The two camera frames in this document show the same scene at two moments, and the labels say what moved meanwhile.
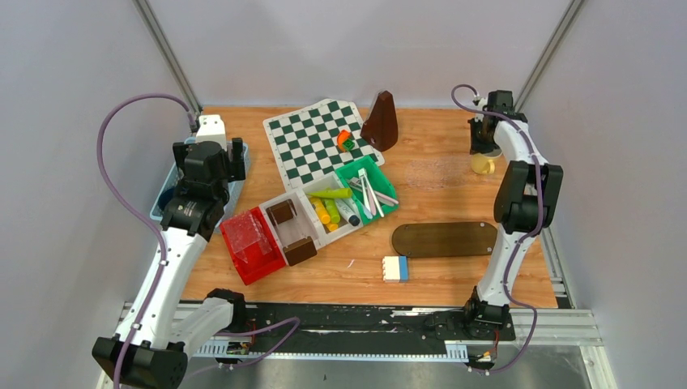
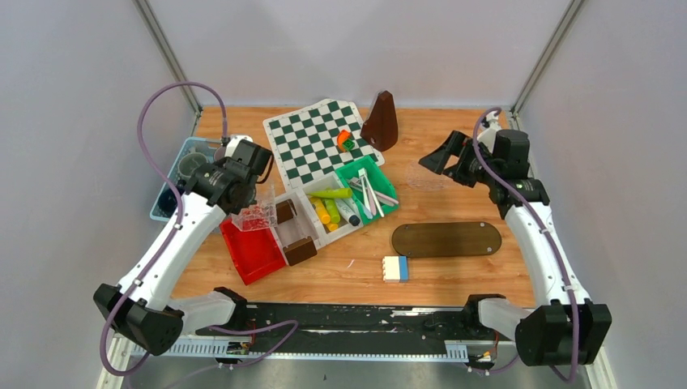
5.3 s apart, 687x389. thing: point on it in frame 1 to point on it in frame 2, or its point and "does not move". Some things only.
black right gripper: [476, 147] to [456, 144]
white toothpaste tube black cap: [349, 211] does not move
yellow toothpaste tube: [322, 210] does not move
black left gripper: [234, 167] to [222, 166]
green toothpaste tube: [332, 209] does not move
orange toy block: [343, 135] does not move
